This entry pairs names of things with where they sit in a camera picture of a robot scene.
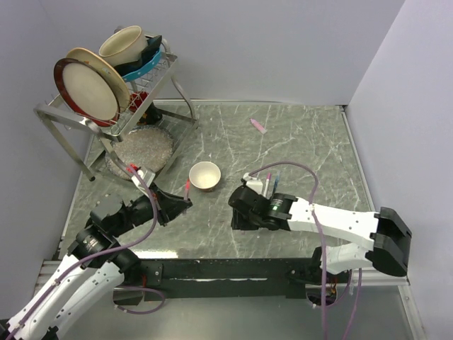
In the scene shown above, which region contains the red object in rack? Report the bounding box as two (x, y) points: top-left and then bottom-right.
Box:
(128, 91), (149, 113)

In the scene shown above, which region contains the beige plate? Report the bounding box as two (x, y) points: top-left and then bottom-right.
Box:
(67, 47), (130, 113)

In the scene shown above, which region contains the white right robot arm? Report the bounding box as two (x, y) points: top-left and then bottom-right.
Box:
(228, 186), (412, 282)

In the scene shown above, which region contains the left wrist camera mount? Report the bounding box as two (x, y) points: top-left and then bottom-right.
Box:
(127, 164), (156, 188)

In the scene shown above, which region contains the white paper cup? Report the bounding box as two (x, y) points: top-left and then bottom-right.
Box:
(189, 161), (222, 191)

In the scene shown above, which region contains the cream ceramic bowl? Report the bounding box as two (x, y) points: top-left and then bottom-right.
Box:
(98, 25), (148, 67)

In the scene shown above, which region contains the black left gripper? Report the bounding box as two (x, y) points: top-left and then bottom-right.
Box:
(110, 181), (192, 236)

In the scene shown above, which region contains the red rimmed white plate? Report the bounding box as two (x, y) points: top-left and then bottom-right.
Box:
(53, 58), (120, 126)

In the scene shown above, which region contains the red crayon pen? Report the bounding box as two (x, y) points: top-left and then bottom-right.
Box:
(184, 179), (190, 201)

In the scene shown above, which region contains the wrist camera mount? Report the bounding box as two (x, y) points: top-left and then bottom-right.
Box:
(127, 164), (156, 188)
(242, 173), (263, 195)

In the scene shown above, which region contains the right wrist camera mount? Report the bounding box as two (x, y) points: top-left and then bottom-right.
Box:
(242, 173), (263, 195)

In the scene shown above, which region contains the steel dish rack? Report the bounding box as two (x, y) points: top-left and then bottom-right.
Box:
(34, 39), (199, 181)

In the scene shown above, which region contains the black base frame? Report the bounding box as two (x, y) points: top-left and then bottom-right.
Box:
(112, 257), (348, 306)

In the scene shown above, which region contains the glass textured plate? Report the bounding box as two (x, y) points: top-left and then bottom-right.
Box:
(112, 125), (175, 173)

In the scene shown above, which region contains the white pen red tip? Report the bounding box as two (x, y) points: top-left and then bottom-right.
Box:
(263, 172), (272, 198)

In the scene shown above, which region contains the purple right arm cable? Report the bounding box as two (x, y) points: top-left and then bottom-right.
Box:
(249, 161), (364, 340)

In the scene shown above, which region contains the blue pen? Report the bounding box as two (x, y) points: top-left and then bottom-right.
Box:
(271, 170), (281, 196)

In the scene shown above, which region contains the blue rimmed dish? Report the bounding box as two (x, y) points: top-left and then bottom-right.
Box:
(114, 35), (162, 82)

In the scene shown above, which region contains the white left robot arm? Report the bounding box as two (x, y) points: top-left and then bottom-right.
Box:
(1, 185), (193, 339)

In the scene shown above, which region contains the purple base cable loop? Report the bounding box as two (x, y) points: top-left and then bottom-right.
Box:
(115, 285), (167, 315)

